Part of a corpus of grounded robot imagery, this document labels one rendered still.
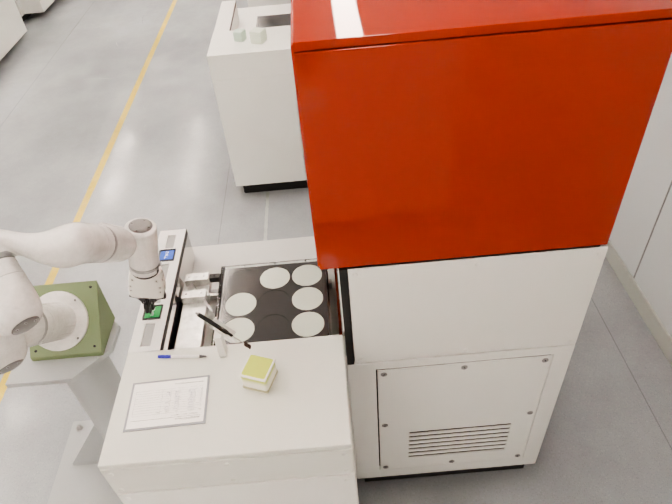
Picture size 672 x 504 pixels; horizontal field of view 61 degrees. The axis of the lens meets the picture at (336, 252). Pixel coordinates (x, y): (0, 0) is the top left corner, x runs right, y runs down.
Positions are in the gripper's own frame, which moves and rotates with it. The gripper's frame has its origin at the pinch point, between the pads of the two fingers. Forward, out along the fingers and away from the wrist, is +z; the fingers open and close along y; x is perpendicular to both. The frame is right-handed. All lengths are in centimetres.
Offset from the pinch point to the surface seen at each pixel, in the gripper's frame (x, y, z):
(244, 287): -13.7, -27.9, 3.6
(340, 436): 47, -55, -9
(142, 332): 7.6, 0.8, 3.5
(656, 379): -23, -212, 56
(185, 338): 4.5, -11.1, 9.1
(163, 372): 23.3, -8.0, 1.2
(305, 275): -17, -48, -1
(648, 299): -61, -220, 44
